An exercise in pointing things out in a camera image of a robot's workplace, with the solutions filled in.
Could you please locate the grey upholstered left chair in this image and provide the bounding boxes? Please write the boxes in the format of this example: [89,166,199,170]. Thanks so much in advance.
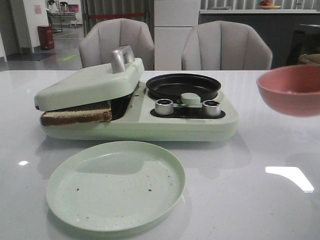
[79,18,155,71]

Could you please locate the mint green hinged lid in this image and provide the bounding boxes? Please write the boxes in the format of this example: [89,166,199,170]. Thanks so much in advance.
[34,47,145,112]

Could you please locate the black round frying pan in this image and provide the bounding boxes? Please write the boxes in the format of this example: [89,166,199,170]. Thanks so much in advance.
[146,73,221,103]

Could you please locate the silver right control knob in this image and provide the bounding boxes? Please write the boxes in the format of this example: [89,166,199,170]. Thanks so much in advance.
[201,100,222,117]

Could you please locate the white refrigerator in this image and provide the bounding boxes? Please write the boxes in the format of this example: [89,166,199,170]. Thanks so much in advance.
[154,0,200,71]

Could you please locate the pink plastic bowl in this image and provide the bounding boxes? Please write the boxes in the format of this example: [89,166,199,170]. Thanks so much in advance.
[256,64,320,117]

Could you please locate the mint green round plate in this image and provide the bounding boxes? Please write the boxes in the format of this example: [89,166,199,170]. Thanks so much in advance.
[46,141,186,235]

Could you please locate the silver left control knob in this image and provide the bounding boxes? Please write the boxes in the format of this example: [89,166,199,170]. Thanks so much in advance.
[154,98,174,116]

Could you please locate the dark grey kitchen counter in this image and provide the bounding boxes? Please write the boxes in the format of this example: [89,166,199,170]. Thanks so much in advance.
[199,9,320,68]

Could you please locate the grey upholstered chair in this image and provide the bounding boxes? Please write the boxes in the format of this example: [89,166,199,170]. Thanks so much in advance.
[181,20,273,71]
[79,18,155,71]

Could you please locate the mint green breakfast maker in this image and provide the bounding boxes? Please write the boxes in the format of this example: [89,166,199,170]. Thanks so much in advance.
[41,82,240,142]

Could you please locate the white bread slice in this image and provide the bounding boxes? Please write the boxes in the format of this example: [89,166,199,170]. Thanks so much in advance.
[40,109,112,127]
[52,100,112,112]

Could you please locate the dark washing machine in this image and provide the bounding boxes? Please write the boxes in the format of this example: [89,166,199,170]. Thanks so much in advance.
[286,24,320,66]

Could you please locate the fruit bowl on counter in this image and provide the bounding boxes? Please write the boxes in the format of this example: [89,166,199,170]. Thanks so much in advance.
[258,0,281,10]

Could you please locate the grey upholstered right chair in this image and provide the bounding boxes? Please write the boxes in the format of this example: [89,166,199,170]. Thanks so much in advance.
[181,20,273,71]

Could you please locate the silver control knob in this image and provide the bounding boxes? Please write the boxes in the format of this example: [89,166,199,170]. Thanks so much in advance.
[201,100,222,117]
[154,98,174,116]

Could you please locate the red trash bin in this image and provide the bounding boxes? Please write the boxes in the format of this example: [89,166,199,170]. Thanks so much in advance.
[37,25,55,50]

